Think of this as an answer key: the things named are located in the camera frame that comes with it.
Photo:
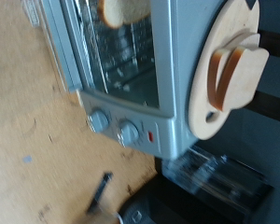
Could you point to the silver toaster oven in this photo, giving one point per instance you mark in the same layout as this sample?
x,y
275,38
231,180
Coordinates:
x,y
183,62

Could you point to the oval wooden cutting board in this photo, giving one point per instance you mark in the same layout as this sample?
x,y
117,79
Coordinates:
x,y
205,118

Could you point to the silver oven knob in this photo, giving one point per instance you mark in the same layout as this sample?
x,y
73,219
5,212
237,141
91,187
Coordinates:
x,y
129,133
99,120

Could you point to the clear plastic container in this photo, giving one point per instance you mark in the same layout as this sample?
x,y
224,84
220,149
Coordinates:
x,y
214,180

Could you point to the tan bread slice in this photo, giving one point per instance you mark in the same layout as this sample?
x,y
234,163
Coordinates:
x,y
213,74
249,71

